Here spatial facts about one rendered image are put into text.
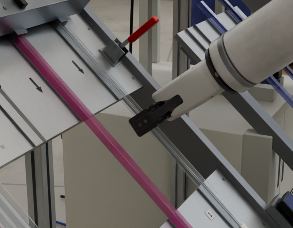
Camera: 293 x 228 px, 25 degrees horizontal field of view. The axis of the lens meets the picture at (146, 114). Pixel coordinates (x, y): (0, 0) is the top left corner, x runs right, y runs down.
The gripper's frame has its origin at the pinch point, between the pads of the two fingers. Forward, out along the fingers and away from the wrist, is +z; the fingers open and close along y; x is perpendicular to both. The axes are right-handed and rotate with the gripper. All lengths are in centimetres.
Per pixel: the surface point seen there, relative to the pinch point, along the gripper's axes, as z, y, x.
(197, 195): -1.5, 2.2, 13.6
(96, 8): 335, -589, -139
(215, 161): -1.6, -8.0, 11.8
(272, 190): 6.9, -37.5, 26.7
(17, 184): 163, -139, -7
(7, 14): -1.6, 17.1, -21.5
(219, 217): -2.3, 1.8, 18.1
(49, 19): 2.3, 3.6, -20.7
